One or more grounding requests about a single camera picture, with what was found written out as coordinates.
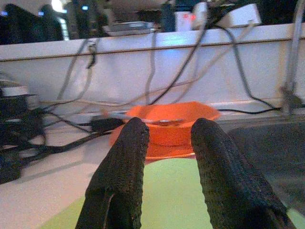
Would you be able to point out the orange bowl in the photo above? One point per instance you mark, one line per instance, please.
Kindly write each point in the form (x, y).
(171, 133)

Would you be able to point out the white box red print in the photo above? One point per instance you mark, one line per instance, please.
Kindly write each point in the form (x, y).
(184, 21)

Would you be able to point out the silver tray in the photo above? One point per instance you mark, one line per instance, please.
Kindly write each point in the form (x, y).
(128, 27)

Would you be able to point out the silver spoon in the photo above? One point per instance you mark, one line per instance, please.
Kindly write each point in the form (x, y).
(166, 122)

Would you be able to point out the white plug adapter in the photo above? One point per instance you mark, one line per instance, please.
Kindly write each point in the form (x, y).
(199, 13)

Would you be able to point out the stainless steel sink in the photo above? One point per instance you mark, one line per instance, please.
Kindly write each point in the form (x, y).
(262, 148)

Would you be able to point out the white charger block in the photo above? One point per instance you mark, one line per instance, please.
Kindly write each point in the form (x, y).
(243, 15)

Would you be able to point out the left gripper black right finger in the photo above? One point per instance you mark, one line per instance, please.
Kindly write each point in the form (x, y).
(228, 181)

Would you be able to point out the black box device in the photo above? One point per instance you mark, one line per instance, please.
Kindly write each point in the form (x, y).
(14, 105)

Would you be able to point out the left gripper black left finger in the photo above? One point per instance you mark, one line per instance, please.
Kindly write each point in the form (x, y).
(119, 181)

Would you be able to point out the orange plate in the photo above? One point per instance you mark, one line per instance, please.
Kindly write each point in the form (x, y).
(166, 152)

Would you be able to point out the black power adapter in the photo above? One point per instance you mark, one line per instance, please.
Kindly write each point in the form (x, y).
(107, 124)

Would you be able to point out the green plate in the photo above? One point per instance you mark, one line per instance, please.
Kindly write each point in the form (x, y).
(171, 190)

